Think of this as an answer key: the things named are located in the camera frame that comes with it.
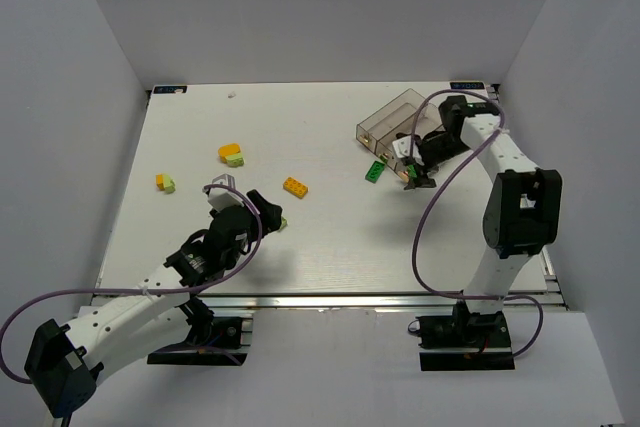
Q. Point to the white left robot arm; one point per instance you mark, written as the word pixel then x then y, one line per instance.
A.
pixel 67 362

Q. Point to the orange rounded lego brick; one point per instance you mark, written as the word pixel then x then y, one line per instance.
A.
pixel 228 150

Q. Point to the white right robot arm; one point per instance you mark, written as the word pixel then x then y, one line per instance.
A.
pixel 521 216

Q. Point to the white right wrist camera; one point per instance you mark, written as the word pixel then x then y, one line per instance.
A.
pixel 405 147

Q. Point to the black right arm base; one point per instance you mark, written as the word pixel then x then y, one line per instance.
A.
pixel 446 346

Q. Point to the orange small lego brick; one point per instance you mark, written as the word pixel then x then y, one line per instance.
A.
pixel 161 181

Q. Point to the light green lego brick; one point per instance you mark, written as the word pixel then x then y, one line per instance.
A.
pixel 235 160

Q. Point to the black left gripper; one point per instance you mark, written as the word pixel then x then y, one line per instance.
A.
pixel 261 210

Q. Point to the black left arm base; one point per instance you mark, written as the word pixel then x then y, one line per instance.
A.
pixel 211 340

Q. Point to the pale green small lego brick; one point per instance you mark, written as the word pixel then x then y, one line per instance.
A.
pixel 168 185

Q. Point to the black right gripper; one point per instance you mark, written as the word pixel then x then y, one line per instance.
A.
pixel 417 167

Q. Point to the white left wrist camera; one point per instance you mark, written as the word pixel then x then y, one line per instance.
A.
pixel 221 193

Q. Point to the aluminium front rail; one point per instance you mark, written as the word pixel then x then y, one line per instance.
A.
pixel 326 301

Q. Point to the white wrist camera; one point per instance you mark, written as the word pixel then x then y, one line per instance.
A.
pixel 221 193
pixel 405 147

